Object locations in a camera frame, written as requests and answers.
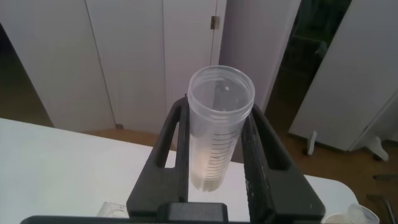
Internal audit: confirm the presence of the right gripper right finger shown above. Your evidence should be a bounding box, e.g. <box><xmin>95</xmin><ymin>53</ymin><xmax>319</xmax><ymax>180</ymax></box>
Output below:
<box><xmin>240</xmin><ymin>103</ymin><xmax>326</xmax><ymax>223</ymax></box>

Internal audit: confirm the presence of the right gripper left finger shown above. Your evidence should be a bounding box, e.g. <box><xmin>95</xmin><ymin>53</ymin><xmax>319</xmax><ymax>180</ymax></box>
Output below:
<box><xmin>126</xmin><ymin>96</ymin><xmax>191</xmax><ymax>219</ymax></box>

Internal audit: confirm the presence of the test tube pale yellow pigment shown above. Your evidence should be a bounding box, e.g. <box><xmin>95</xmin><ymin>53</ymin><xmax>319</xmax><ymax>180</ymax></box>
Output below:
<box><xmin>187</xmin><ymin>65</ymin><xmax>256</xmax><ymax>192</ymax></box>

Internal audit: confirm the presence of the test tube with red pigment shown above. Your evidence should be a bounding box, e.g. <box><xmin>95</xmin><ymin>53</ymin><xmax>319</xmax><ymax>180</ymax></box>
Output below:
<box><xmin>347</xmin><ymin>203</ymin><xmax>381</xmax><ymax>224</ymax></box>

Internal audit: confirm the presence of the white screen foot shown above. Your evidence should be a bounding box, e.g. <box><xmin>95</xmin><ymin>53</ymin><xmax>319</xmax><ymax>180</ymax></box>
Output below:
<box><xmin>306</xmin><ymin>129</ymin><xmax>390</xmax><ymax>162</ymax></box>

